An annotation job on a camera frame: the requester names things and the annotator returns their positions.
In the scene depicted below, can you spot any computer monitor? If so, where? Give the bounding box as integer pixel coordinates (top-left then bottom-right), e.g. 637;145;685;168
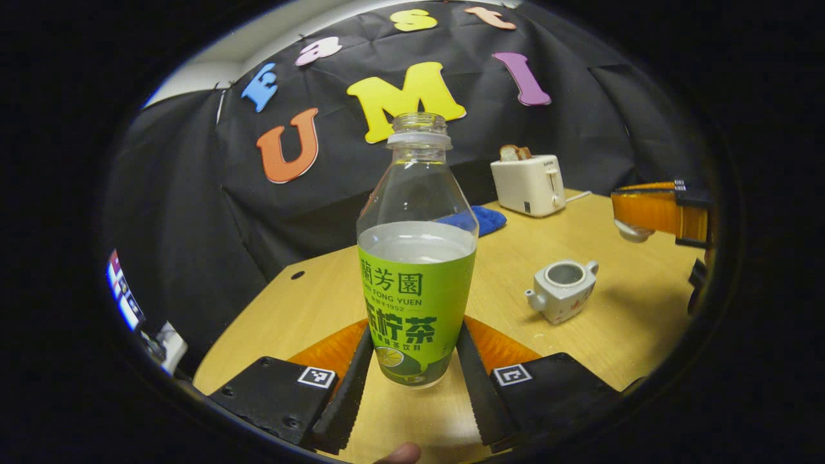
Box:
106;250;146;331

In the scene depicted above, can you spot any white side table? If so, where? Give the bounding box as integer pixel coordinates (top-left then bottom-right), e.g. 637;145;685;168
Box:
145;321;189;374

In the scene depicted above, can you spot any white teacup lid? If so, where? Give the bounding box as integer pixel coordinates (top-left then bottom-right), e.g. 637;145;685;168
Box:
614;219;655;244

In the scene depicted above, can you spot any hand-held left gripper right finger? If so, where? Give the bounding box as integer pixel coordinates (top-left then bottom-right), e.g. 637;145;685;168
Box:
455;315;625;454

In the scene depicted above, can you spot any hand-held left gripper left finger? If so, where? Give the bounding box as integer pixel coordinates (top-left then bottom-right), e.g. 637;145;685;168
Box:
209;319;376;455

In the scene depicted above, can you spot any white ceramic teacup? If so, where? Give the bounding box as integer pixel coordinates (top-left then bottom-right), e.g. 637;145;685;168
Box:
524;259;600;325

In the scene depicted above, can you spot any blue folded cloth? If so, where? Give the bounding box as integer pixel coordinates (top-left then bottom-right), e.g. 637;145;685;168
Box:
437;205;507;238

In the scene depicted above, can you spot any green label water bottle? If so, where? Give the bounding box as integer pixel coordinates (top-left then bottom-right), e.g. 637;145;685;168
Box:
356;112;480;389

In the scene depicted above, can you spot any white toaster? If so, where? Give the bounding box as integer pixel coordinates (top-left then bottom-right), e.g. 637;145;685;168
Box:
490;155;567;218

